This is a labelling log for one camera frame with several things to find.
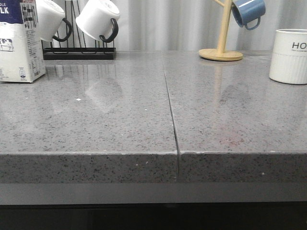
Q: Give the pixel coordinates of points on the white blue milk carton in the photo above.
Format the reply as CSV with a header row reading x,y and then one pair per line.
x,y
21,56

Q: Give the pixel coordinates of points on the white HOME ceramic mug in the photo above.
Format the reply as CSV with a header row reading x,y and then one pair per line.
x,y
289,57

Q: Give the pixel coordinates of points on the wooden mug tree stand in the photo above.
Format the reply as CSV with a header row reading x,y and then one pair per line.
x,y
220,53

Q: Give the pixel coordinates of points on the right white enamel mug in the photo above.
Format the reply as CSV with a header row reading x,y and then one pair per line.
x,y
99,20

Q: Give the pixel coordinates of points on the white enamel mug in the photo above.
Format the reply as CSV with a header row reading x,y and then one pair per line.
x,y
99,20
50,17

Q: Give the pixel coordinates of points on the blue enamel mug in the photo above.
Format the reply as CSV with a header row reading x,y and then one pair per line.
x,y
246,11

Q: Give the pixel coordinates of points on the left white enamel mug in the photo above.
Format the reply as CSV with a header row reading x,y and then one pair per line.
x,y
50,17

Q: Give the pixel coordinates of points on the black wire mug rack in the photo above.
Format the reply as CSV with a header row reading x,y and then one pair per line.
x,y
78,46

